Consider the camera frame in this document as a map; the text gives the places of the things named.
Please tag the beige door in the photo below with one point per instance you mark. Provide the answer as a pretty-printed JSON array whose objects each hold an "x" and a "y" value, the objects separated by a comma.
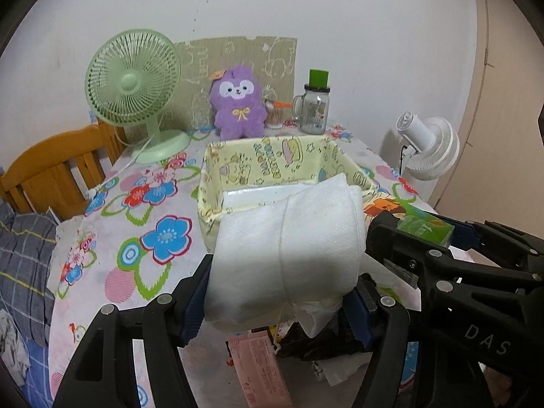
[{"x": 499, "y": 173}]

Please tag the purple plush toy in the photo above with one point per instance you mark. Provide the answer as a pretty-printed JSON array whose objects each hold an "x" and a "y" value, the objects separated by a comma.
[{"x": 236, "y": 98}]

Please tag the cotton swab container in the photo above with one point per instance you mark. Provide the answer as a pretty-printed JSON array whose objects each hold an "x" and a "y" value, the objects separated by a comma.
[{"x": 275, "y": 113}]

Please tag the green cartoon cardboard panel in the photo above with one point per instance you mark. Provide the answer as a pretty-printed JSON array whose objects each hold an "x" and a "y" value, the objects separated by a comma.
[{"x": 272, "y": 60}]

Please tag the white towel pack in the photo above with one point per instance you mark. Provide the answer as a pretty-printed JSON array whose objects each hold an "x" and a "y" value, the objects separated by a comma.
[{"x": 292, "y": 260}]

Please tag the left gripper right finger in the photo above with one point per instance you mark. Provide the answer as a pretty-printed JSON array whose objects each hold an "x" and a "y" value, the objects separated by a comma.
[{"x": 380, "y": 324}]

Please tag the glass mug jar green lid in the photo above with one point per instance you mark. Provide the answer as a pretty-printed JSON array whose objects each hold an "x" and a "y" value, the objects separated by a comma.
[{"x": 310, "y": 110}]

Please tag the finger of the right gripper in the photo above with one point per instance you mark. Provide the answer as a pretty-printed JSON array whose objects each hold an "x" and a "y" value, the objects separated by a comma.
[
  {"x": 493, "y": 238},
  {"x": 408, "y": 242}
]

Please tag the white floor fan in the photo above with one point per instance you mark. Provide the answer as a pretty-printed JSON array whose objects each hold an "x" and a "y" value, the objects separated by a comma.
[{"x": 431, "y": 146}]

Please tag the black plastic bag roll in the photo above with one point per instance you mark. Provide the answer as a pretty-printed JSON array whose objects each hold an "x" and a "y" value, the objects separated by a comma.
[{"x": 336, "y": 339}]

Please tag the floral tablecloth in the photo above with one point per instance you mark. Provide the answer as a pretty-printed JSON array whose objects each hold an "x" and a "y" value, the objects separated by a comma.
[{"x": 106, "y": 262}]

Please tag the yellow cartoon fabric box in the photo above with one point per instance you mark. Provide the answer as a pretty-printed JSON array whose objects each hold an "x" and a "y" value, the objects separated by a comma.
[{"x": 242, "y": 174}]

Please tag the green desk fan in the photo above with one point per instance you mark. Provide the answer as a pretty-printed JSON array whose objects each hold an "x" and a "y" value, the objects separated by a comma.
[{"x": 129, "y": 82}]

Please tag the grey plaid pillow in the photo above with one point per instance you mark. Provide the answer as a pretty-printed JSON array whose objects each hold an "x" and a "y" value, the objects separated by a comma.
[{"x": 27, "y": 243}]

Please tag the pink mask packet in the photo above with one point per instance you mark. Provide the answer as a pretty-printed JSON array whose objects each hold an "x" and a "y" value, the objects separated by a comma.
[{"x": 257, "y": 370}]

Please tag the white crumpled cloth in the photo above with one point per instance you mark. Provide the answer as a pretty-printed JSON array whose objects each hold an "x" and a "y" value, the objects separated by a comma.
[{"x": 67, "y": 230}]

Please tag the beige gauze roll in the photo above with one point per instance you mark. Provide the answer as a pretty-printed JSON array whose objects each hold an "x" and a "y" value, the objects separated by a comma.
[{"x": 338, "y": 369}]

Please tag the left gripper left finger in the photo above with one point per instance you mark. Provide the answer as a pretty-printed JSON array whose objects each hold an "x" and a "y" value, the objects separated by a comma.
[{"x": 101, "y": 372}]

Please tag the green tissue pack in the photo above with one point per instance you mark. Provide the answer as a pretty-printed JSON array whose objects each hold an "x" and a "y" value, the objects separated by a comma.
[{"x": 408, "y": 218}]

